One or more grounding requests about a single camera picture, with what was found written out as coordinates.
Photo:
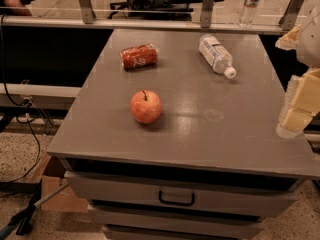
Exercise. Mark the grabber tool on floor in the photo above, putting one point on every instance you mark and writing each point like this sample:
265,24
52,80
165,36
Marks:
16,219

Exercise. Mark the black office chair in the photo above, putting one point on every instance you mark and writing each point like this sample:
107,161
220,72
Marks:
160,0

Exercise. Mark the grey drawer cabinet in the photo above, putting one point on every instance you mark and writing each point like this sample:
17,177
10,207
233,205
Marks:
215,138

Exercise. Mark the red apple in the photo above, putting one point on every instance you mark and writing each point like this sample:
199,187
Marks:
146,106

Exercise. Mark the metal railing frame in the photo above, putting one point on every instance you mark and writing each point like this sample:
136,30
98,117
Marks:
93,14

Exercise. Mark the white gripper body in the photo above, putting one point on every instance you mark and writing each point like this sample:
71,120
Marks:
310,40

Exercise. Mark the clear water bottle background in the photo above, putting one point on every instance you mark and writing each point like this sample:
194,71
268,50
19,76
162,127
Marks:
248,12

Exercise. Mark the black drawer handle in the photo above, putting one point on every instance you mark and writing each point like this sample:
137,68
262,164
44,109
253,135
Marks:
176,199

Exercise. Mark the crushed red soda can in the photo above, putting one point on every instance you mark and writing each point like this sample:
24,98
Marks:
139,56

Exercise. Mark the cardboard box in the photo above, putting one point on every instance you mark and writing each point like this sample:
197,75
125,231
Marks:
51,173

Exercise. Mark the blue label plastic bottle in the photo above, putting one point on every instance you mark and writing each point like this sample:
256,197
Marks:
217,56

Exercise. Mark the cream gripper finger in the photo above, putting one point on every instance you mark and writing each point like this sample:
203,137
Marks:
301,104
289,40

